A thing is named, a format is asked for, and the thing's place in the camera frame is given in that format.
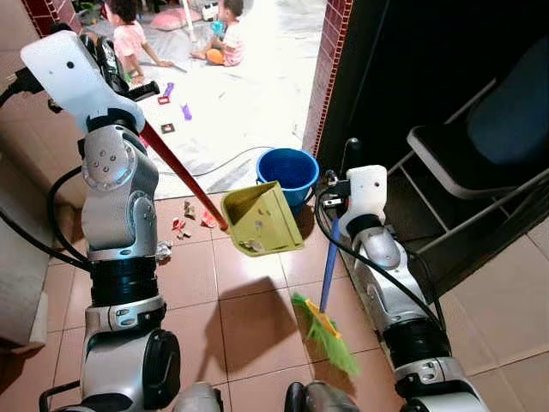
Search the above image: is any green dustpan with red handle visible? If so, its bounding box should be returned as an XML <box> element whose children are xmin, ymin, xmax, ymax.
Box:
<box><xmin>137</xmin><ymin>120</ymin><xmax>305</xmax><ymax>257</ymax></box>

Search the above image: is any green broom with blue handle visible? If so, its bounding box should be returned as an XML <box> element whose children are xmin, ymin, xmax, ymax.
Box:
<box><xmin>290</xmin><ymin>137</ymin><xmax>361</xmax><ymax>377</ymax></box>

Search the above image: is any child in pink shirt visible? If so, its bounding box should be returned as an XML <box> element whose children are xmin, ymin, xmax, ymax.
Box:
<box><xmin>105</xmin><ymin>0</ymin><xmax>172</xmax><ymax>82</ymax></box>

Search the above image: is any blue plastic bucket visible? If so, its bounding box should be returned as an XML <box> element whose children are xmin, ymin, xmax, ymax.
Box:
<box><xmin>256</xmin><ymin>148</ymin><xmax>320</xmax><ymax>215</ymax></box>

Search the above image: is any pink cushion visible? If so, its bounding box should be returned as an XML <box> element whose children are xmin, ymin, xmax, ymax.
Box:
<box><xmin>150</xmin><ymin>9</ymin><xmax>202</xmax><ymax>31</ymax></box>

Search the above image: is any child in striped shirt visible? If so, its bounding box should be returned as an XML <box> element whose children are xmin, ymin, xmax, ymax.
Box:
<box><xmin>190</xmin><ymin>0</ymin><xmax>244</xmax><ymax>67</ymax></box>

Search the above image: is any black folding chair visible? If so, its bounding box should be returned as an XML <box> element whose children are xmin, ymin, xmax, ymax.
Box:
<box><xmin>390</xmin><ymin>34</ymin><xmax>549</xmax><ymax>258</ymax></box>

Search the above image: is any grey robot right leg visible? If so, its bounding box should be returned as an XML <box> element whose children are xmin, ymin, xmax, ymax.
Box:
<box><xmin>286</xmin><ymin>380</ymin><xmax>361</xmax><ymax>412</ymax></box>

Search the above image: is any grey robot leg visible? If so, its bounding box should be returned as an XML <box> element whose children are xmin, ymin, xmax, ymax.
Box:
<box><xmin>172</xmin><ymin>382</ymin><xmax>224</xmax><ymax>412</ymax></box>
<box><xmin>286</xmin><ymin>380</ymin><xmax>361</xmax><ymax>412</ymax></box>

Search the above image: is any grey robot left leg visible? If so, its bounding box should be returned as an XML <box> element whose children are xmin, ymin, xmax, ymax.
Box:
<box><xmin>172</xmin><ymin>382</ymin><xmax>224</xmax><ymax>412</ymax></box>

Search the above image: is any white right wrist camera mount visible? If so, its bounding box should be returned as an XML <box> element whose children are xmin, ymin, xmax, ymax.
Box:
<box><xmin>341</xmin><ymin>166</ymin><xmax>388</xmax><ymax>237</ymax></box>

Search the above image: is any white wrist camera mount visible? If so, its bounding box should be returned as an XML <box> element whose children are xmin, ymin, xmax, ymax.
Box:
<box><xmin>21</xmin><ymin>32</ymin><xmax>147</xmax><ymax>134</ymax></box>
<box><xmin>341</xmin><ymin>166</ymin><xmax>388</xmax><ymax>237</ymax></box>

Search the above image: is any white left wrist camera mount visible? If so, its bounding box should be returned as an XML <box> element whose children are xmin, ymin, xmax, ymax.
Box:
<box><xmin>21</xmin><ymin>32</ymin><xmax>147</xmax><ymax>134</ymax></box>

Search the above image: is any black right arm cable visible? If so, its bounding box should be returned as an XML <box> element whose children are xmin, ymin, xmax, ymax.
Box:
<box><xmin>316</xmin><ymin>193</ymin><xmax>447</xmax><ymax>331</ymax></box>

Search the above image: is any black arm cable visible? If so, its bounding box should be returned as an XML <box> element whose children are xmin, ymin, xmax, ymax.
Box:
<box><xmin>316</xmin><ymin>193</ymin><xmax>447</xmax><ymax>331</ymax></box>
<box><xmin>0</xmin><ymin>167</ymin><xmax>95</xmax><ymax>271</ymax></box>

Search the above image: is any black floor cable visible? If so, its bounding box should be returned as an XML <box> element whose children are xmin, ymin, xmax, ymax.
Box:
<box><xmin>184</xmin><ymin>146</ymin><xmax>262</xmax><ymax>177</ymax></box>

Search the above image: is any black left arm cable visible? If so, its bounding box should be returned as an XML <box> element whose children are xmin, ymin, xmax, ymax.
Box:
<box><xmin>0</xmin><ymin>167</ymin><xmax>95</xmax><ymax>271</ymax></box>

